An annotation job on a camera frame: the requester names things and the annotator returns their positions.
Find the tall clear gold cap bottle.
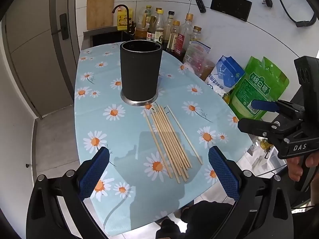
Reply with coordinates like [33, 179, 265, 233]
[176, 13, 195, 56]

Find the black wall socket panel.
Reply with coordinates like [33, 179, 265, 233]
[210, 0, 253, 22]

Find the person's dark clothing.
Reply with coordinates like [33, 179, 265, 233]
[156, 200, 236, 239]

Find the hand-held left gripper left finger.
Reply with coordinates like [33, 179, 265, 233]
[26, 146, 110, 239]

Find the black power cable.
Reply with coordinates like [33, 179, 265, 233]
[271, 0, 317, 28]

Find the yellow packet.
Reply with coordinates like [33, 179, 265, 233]
[223, 92, 236, 105]

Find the person's right hand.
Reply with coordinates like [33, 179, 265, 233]
[287, 151, 319, 182]

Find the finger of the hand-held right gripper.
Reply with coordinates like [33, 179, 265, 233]
[250, 100, 304, 119]
[237, 118, 306, 142]

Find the black utensil holder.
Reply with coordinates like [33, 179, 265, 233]
[120, 40, 163, 106]

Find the golden oil bottle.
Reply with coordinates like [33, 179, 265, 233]
[135, 5, 153, 40]

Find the wooden cutting board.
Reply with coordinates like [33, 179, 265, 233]
[86, 0, 115, 30]

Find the short gold cap bottle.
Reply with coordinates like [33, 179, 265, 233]
[170, 21, 181, 53]

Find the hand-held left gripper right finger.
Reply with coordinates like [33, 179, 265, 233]
[208, 145, 294, 239]

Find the yellow dish soap bottle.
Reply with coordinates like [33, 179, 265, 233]
[117, 7, 134, 27]

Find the jar with brown contents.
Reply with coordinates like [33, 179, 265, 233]
[202, 60, 216, 82]

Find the black sink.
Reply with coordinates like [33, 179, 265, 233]
[83, 27, 136, 48]

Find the pile of wooden chopsticks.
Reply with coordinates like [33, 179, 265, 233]
[144, 104, 203, 184]

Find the blue and white bag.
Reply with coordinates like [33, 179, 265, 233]
[206, 55, 246, 98]

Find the black faucet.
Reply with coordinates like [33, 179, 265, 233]
[112, 4, 136, 34]

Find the yellow cap vinegar bottle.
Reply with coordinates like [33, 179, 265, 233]
[152, 9, 165, 44]

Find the green bag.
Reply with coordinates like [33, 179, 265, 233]
[229, 56, 290, 120]

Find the blue daisy tablecloth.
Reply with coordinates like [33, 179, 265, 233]
[74, 41, 254, 237]

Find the gold cap glass jar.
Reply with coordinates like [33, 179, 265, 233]
[191, 25, 202, 43]

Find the black door lock handle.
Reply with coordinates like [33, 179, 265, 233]
[52, 13, 69, 40]

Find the clear packet with pink print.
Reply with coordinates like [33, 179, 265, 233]
[183, 40, 211, 78]

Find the grey door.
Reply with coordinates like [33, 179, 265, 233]
[4, 0, 78, 120]

